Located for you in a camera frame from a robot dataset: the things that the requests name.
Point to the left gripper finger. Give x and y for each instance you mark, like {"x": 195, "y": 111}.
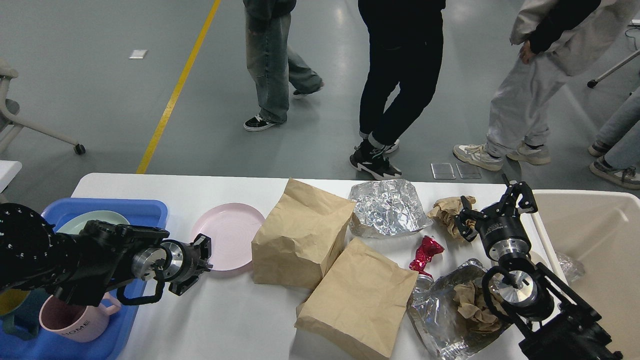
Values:
{"x": 203, "y": 248}
{"x": 179, "y": 284}

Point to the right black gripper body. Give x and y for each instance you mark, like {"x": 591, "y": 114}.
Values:
{"x": 502, "y": 232}

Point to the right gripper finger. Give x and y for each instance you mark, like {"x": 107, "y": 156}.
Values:
{"x": 518, "y": 199}
{"x": 466, "y": 220}

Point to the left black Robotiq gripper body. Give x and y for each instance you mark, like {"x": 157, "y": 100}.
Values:
{"x": 151, "y": 259}

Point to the pink plate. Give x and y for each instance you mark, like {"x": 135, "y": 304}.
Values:
{"x": 231, "y": 228}

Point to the pink HOME mug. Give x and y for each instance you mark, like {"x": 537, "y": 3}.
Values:
{"x": 78, "y": 323}

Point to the teal mug yellow inside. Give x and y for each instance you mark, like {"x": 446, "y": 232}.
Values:
{"x": 20, "y": 312}

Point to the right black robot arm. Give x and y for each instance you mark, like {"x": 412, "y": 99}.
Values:
{"x": 555, "y": 322}

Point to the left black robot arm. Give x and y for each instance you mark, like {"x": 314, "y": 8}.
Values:
{"x": 78, "y": 269}

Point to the crumpled brown paper ball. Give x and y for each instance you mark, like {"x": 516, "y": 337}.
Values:
{"x": 444, "y": 211}

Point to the right metal floor plate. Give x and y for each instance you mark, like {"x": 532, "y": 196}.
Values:
{"x": 468, "y": 171}

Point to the metal floor plate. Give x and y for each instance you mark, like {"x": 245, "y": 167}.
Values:
{"x": 468, "y": 171}
{"x": 442, "y": 171}

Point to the red crumpled foil wrapper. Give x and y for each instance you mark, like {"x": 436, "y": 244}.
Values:
{"x": 424, "y": 254}

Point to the left metal floor plate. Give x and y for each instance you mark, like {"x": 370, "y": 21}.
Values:
{"x": 442, "y": 171}

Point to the brown paper in foil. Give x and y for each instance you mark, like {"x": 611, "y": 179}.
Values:
{"x": 473, "y": 307}

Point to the crumpled foil sheet top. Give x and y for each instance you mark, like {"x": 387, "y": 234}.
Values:
{"x": 387, "y": 208}

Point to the crumpled foil sheet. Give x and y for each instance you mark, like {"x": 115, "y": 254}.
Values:
{"x": 387, "y": 208}
{"x": 435, "y": 317}

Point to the beige plastic bin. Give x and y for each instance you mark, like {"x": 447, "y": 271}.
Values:
{"x": 601, "y": 230}

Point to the upper brown paper bag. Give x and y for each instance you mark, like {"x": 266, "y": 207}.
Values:
{"x": 301, "y": 237}

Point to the brown paper bag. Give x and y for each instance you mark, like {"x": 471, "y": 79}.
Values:
{"x": 360, "y": 303}
{"x": 301, "y": 237}

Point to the crumpled foil sheet bottom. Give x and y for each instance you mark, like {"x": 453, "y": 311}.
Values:
{"x": 435, "y": 317}

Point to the light green plate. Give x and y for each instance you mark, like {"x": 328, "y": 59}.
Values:
{"x": 77, "y": 223}

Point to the person light blue jeans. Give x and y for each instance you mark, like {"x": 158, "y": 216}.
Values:
{"x": 617, "y": 145}

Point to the tripod stand leg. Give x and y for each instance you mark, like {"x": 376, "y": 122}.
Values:
{"x": 591, "y": 84}

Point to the lower brown paper bag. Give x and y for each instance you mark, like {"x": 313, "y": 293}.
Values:
{"x": 360, "y": 303}

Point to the person grey sweatpants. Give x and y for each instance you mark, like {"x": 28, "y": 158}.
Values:
{"x": 558, "y": 39}

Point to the person dark jeans black sneakers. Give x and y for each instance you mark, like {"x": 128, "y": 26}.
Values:
{"x": 405, "y": 57}

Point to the white side table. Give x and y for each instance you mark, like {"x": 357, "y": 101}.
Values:
{"x": 8, "y": 171}

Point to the person black hoodie faded jeans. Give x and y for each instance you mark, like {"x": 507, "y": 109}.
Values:
{"x": 272, "y": 64}

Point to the white rolling chair base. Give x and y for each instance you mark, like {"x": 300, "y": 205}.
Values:
{"x": 9, "y": 114}

